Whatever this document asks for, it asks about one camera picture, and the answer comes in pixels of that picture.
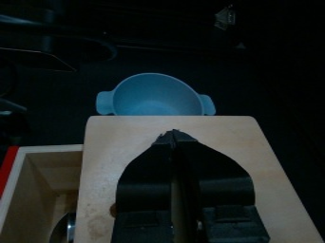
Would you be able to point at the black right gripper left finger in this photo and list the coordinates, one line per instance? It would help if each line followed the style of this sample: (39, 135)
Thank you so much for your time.
(143, 186)

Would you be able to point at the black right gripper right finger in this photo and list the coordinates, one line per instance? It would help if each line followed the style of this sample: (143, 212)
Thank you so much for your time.
(219, 186)

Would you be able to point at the round metal dough cutter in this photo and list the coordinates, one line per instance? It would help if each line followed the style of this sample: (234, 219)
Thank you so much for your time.
(64, 228)

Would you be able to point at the open wooden drawer red front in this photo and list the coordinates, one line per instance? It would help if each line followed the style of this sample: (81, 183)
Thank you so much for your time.
(29, 190)

